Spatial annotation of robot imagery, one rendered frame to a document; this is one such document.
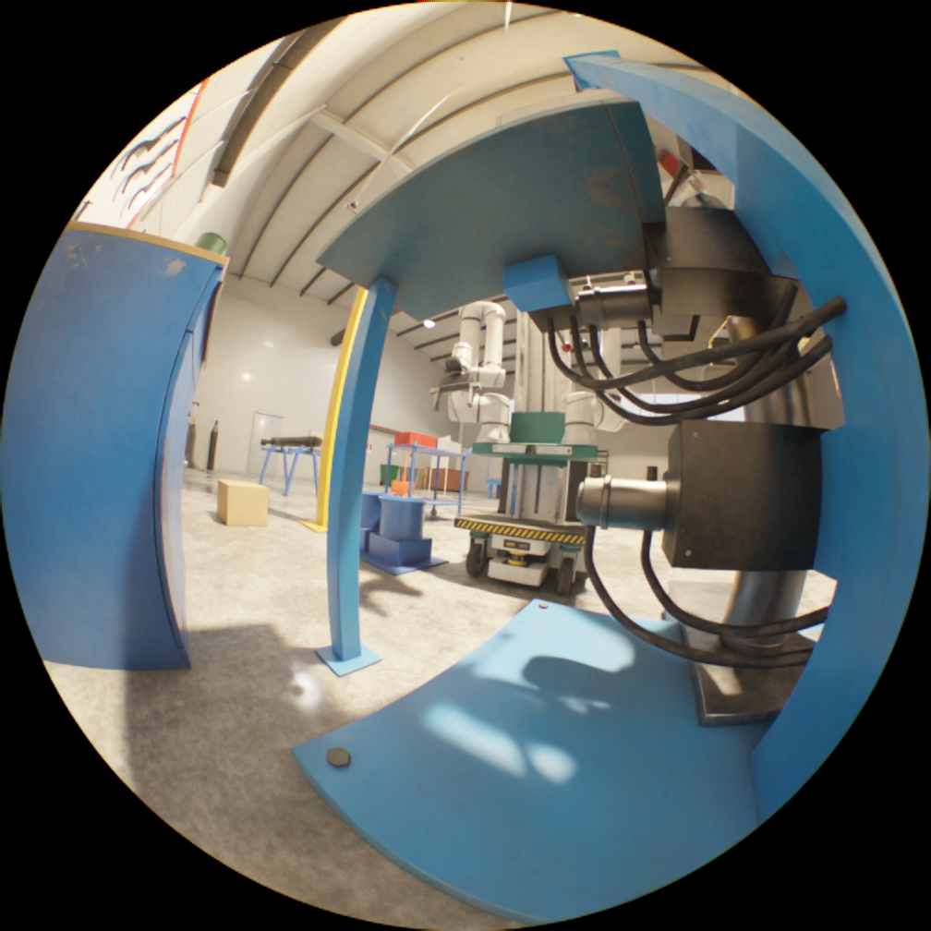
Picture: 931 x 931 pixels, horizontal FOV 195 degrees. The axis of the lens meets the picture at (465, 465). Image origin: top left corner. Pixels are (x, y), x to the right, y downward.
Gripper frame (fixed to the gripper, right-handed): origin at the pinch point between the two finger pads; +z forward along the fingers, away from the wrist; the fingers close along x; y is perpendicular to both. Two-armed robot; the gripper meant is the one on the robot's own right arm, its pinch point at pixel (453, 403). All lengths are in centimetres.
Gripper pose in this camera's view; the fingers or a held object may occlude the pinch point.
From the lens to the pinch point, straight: 101.3
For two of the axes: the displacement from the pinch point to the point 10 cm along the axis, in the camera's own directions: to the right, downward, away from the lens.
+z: -1.1, 8.8, -4.7
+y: 2.9, 4.8, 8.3
